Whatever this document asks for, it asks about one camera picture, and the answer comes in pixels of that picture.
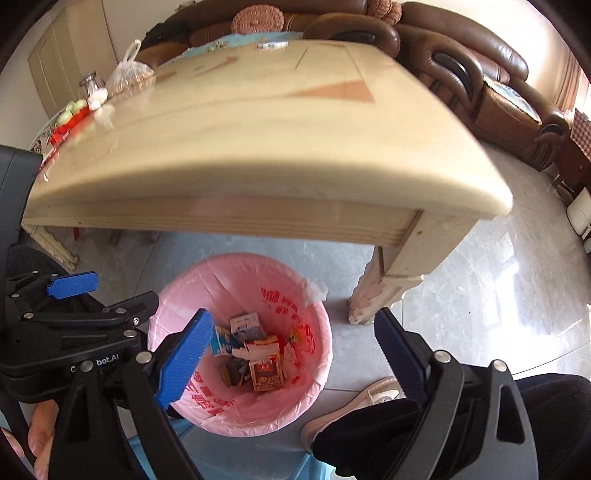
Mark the blue cartoon medicine box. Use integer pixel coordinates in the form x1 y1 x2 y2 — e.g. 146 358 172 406
211 325 245 357

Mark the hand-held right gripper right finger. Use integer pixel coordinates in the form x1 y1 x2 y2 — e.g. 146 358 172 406
373 307 539 480

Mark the pink round knitted cushion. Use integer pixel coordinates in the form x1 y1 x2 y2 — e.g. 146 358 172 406
231 4 285 34
367 0 403 25

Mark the person's right leg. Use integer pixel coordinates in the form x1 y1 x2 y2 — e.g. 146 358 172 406
313 374 591 480

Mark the light blue plastic stool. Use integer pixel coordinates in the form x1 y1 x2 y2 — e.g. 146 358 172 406
124 413 334 480

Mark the cream wooden table leg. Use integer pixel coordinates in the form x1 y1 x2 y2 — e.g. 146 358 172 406
28 225 80 271
348 210 476 326

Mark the glass jar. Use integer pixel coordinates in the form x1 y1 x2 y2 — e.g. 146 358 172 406
78 71 105 96

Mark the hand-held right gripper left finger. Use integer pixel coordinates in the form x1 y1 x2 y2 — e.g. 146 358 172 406
48 307 214 480

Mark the person's left hand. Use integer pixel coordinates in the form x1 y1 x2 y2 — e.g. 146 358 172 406
0 398 63 480

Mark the brown leather armchair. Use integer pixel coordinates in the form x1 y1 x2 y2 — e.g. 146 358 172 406
397 0 574 172

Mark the brown patterned snack box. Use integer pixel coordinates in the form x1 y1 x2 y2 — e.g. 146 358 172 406
245 335 286 393

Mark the black clothing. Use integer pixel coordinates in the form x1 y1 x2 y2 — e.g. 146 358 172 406
141 21 190 49

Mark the beige sneaker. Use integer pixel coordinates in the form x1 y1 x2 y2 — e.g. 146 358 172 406
300 376 402 455

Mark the brown leather sofa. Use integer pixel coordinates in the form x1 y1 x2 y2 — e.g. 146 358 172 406
139 0 402 61

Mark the red snack packet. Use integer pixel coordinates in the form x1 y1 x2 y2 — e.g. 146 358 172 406
48 111 88 147

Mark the white electric appliance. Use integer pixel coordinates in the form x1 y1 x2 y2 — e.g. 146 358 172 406
566 189 591 254

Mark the beige panel door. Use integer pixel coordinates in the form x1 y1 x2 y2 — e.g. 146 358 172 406
28 0 119 119

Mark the dark blue box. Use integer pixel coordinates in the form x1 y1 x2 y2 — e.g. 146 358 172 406
218 356 252 387

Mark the pink lined trash bin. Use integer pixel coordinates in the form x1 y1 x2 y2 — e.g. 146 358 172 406
148 253 334 437

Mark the dark wooden side table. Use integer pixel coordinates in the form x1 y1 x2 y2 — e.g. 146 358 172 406
536 108 591 195

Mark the clear bag of peanuts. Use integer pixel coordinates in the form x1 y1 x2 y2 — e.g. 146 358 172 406
106 39 156 96

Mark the white and blue medicine box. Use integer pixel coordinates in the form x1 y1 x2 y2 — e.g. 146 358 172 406
229 312 267 344

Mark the yellow snack wrapper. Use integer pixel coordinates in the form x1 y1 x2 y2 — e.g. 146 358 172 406
287 324 317 347

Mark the purple floral cloth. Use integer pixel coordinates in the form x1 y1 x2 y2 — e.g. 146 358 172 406
27 124 62 160

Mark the blue floral sofa cover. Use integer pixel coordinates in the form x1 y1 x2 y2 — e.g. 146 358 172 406
182 31 305 57

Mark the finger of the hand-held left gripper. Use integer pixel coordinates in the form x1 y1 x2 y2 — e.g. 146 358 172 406
21 291 160 340
4 271 100 319

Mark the blue floral armchair cover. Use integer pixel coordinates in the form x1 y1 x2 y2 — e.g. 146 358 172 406
488 78 542 125

